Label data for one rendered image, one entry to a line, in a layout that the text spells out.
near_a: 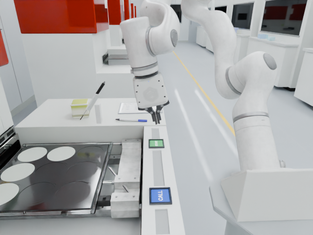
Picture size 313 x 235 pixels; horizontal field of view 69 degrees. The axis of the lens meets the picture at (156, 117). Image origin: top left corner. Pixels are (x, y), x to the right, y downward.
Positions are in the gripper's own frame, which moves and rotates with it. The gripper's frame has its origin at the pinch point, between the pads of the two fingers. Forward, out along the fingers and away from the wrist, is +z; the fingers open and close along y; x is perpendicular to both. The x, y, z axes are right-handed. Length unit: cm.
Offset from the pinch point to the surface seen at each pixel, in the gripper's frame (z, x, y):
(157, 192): 9.7, -24.9, -3.2
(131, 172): 16.2, -5.1, -12.9
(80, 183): 11.1, -12.1, -27.7
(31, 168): 7.2, -3.4, -46.0
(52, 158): 8.3, 2.3, -41.0
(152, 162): 9.9, -11.0, -4.2
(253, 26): 56, 569, 288
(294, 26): 46, 381, 282
